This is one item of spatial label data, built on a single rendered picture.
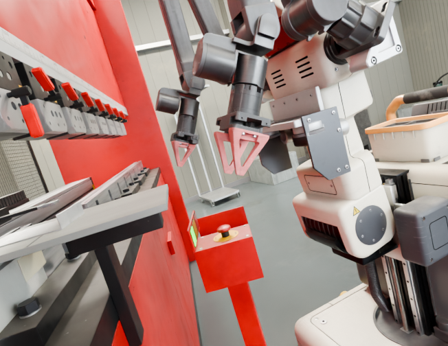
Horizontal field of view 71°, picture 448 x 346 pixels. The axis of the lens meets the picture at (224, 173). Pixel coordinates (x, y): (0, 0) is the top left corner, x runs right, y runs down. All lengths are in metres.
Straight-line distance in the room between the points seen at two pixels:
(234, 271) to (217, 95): 4.58
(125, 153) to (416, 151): 2.14
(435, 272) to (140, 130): 2.18
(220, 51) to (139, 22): 4.79
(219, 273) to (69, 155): 2.10
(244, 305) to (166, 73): 4.46
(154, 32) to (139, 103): 2.73
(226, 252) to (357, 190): 0.37
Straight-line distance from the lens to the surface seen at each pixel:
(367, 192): 0.88
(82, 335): 0.48
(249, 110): 0.54
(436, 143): 1.07
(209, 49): 0.54
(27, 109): 0.71
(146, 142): 2.67
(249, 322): 1.03
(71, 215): 0.54
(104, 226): 0.44
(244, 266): 0.87
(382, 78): 7.36
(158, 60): 5.18
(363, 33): 0.71
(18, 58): 0.88
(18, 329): 0.51
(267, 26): 0.57
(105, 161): 2.72
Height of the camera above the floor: 1.08
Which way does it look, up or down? 9 degrees down
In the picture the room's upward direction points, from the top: 16 degrees counter-clockwise
